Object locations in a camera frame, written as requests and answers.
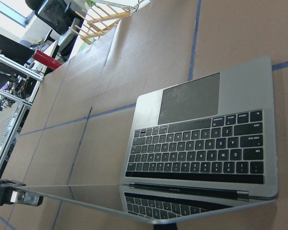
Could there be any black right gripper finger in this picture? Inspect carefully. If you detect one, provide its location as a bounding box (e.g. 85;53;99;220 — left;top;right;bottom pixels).
0;178;43;207

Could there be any grey laptop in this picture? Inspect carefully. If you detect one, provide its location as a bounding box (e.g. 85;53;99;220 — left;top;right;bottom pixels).
23;56;277;229

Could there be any red cylinder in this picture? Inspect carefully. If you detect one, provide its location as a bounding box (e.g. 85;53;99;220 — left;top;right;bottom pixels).
33;50;62;70

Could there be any black office chair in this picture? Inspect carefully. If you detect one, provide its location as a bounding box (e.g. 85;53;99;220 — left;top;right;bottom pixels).
25;0;84;57

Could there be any wooden dish rack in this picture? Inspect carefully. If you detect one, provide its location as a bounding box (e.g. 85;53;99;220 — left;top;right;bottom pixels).
70;3;132;45

